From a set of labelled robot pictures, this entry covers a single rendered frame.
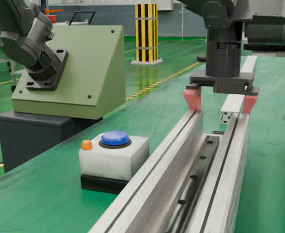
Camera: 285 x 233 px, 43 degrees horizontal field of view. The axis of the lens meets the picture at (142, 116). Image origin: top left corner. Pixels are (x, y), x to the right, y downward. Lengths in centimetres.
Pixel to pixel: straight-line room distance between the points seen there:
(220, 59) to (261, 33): 7
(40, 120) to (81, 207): 43
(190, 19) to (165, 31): 91
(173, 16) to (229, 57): 1161
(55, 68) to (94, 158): 45
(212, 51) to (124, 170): 25
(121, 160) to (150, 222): 15
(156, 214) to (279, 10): 35
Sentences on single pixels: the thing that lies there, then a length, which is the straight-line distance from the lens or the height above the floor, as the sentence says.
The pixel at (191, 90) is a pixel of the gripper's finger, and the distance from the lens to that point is 63.
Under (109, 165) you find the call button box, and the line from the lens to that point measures 50.
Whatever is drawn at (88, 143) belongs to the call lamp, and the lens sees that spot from 51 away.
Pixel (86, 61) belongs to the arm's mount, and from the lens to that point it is 93.
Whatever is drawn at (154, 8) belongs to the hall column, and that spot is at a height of 102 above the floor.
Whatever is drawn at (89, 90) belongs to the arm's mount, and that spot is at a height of 84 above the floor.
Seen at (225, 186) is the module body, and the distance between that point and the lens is 36.
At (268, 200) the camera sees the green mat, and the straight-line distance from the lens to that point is 52.
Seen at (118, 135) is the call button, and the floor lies 85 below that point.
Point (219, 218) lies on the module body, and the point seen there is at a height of 86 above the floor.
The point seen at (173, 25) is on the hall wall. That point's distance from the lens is 1221.
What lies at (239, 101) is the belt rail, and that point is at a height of 81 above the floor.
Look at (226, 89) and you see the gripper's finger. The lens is 61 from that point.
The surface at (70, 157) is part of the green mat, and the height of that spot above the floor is 78.
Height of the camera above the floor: 103
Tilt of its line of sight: 17 degrees down
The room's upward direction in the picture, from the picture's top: 1 degrees counter-clockwise
